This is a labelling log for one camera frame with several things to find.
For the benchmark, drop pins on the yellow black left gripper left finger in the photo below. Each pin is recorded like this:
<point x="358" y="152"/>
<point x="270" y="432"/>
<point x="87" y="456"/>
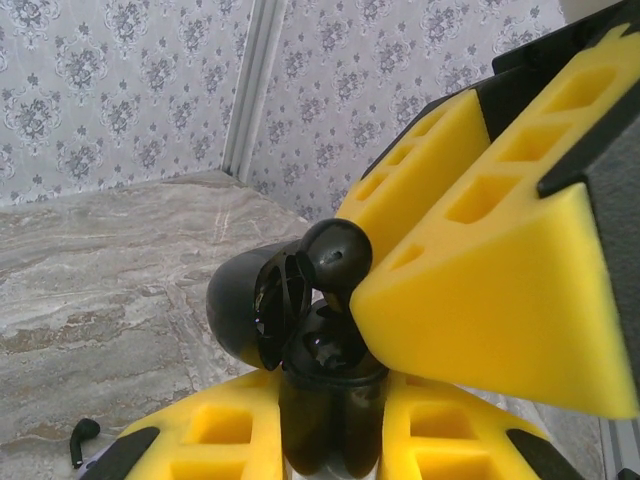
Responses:
<point x="265" y="425"/>

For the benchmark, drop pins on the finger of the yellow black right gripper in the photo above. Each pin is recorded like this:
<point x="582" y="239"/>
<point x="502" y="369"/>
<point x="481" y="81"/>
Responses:
<point x="500" y="300"/>
<point x="425" y="175"/>

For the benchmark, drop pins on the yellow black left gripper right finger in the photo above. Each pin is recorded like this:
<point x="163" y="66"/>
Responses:
<point x="395" y="430"/>

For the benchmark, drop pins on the aluminium right side rail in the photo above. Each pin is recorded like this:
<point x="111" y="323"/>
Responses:
<point x="622" y="450"/>

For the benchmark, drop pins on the aluminium right frame post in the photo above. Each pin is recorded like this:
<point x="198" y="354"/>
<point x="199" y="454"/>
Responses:
<point x="252" y="85"/>

